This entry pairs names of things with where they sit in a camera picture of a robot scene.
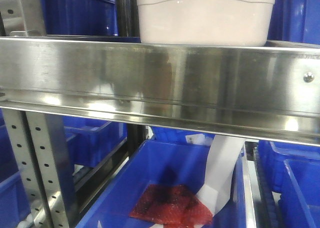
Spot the blue bin far left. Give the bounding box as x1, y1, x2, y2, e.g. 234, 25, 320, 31
0, 116, 30, 228

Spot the red bubble wrap bag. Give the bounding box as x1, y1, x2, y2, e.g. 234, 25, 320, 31
129, 184, 214, 228

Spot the blue bin lower left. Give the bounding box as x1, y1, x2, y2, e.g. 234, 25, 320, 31
62, 116, 127, 168

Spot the blue bin upper left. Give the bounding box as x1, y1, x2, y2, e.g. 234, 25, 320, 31
40, 0, 118, 36

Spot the stainless steel shelf beam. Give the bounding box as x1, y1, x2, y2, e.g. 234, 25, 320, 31
0, 36, 320, 146

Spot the blue bin with red bags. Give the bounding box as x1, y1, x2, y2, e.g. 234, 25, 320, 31
78, 139, 247, 228

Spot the perforated steel shelf post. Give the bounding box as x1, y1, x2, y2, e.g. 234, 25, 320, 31
2, 108, 79, 228

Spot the blue bin lower right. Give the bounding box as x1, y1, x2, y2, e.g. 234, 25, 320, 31
257, 140, 320, 228

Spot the blue bin upper right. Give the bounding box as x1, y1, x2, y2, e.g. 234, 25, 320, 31
267, 0, 320, 45

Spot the white paper strip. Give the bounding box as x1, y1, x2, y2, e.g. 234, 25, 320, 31
196, 135, 246, 215

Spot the white plastic storage bin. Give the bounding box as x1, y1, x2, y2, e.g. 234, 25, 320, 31
136, 0, 275, 47

